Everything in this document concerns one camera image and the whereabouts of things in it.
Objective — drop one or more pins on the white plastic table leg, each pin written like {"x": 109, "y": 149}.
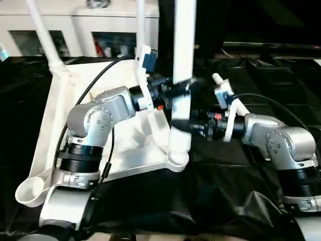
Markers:
{"x": 184, "y": 50}
{"x": 45, "y": 37}
{"x": 240, "y": 106}
{"x": 141, "y": 25}

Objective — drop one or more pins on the white plastic table top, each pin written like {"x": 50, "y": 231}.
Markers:
{"x": 75, "y": 80}

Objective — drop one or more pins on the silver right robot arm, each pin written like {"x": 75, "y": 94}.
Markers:
{"x": 276, "y": 140}

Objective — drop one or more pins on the black glossy mat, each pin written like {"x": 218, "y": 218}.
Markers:
{"x": 225, "y": 188}

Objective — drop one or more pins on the red package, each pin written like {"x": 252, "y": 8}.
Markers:
{"x": 98, "y": 47}

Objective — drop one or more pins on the black flat monitor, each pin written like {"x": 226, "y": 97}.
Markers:
{"x": 270, "y": 45}

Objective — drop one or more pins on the white glass door cabinet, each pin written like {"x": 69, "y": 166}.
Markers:
{"x": 80, "y": 22}

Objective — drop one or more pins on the pale teal translucent object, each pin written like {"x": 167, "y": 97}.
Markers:
{"x": 3, "y": 54}

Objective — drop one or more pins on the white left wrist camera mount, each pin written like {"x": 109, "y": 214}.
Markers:
{"x": 145, "y": 75}

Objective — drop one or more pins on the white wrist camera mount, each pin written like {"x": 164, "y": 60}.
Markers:
{"x": 225, "y": 100}
{"x": 145, "y": 75}

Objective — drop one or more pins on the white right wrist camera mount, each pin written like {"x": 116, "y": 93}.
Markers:
{"x": 225, "y": 100}

